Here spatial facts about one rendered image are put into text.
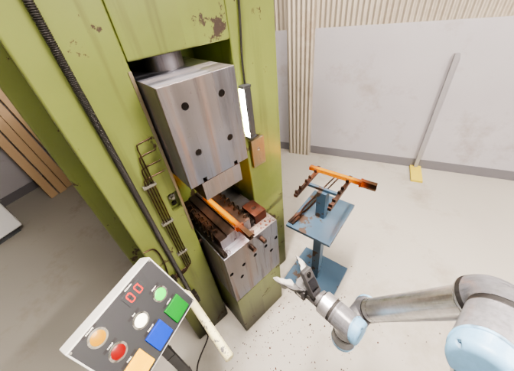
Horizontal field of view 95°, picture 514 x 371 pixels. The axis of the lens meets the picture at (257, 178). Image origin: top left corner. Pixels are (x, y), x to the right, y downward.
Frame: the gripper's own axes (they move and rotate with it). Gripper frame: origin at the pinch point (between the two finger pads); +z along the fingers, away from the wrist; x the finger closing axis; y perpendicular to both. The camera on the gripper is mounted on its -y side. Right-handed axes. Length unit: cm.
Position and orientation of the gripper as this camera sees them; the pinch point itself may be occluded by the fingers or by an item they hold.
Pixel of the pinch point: (284, 265)
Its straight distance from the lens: 112.2
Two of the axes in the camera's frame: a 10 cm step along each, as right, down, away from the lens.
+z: -6.6, -4.0, 6.3
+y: 1.0, 7.9, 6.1
